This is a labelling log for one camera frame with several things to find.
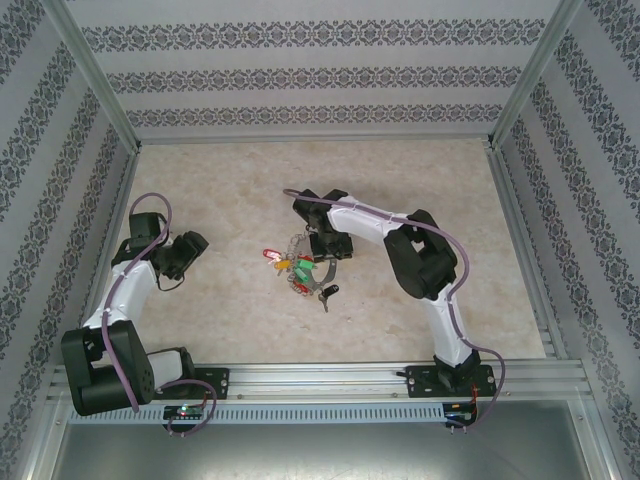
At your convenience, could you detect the metal keyring plate with rings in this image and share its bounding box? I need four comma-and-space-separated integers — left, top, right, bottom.
279, 227, 341, 299

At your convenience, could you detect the left circuit board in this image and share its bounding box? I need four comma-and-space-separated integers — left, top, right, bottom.
163, 404, 206, 420

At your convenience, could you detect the circuit board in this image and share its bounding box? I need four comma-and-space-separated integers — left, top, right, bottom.
443, 402, 480, 429
163, 404, 206, 420

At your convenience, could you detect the grey metal sheet shelf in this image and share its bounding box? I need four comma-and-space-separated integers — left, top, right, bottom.
47, 423, 606, 480

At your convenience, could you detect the right circuit board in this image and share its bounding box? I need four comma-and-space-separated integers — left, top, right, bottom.
443, 402, 480, 429

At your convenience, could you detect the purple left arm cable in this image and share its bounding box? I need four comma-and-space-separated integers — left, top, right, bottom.
99, 192, 219, 435

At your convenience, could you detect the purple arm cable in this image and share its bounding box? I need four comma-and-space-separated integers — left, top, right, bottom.
99, 192, 219, 435
282, 188, 507, 431

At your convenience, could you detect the thin black cable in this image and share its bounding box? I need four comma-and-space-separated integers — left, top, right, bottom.
157, 272, 189, 292

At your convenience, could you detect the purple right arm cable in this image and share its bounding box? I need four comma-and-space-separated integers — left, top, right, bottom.
282, 188, 507, 431

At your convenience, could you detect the aluminium side rail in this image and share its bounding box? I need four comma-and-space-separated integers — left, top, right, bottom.
69, 147, 144, 366
485, 142, 574, 362

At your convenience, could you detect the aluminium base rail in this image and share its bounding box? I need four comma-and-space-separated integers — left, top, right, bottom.
47, 360, 589, 402

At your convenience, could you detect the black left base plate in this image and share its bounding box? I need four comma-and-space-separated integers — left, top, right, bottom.
192, 367, 231, 400

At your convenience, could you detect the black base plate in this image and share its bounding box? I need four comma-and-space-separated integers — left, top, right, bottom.
407, 363, 499, 399
192, 367, 231, 400

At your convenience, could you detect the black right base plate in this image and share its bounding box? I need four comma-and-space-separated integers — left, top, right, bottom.
407, 363, 499, 399

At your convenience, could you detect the slotted grey cable duct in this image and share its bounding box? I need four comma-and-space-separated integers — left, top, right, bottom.
67, 402, 446, 425

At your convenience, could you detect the aluminium frame post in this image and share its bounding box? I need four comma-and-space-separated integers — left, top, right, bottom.
42, 0, 144, 154
487, 0, 586, 150

